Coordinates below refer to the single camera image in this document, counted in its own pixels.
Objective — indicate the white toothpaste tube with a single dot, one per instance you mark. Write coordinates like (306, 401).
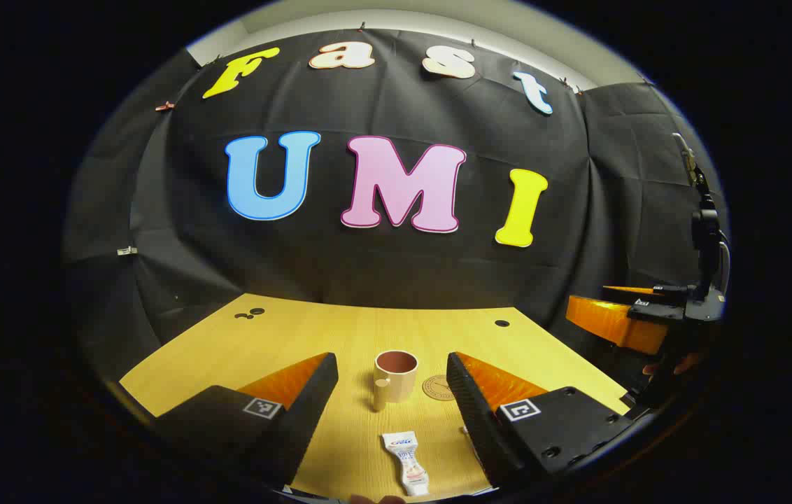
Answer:
(406, 458)

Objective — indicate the round cork coaster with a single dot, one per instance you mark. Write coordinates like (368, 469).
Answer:
(436, 388)

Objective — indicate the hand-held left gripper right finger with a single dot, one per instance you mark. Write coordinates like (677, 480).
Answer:
(469, 413)

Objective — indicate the wooden desktop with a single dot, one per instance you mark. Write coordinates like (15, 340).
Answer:
(340, 336)

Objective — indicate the black backdrop cloth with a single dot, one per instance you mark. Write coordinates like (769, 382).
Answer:
(368, 266)

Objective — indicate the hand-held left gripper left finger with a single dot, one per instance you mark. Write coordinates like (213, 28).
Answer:
(312, 406)

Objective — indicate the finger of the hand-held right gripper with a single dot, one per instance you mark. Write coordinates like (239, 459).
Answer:
(630, 290)
(613, 322)

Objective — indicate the beige cup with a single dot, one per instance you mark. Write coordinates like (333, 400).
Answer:
(399, 385)

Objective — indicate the white clip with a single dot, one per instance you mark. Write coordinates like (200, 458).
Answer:
(126, 250)

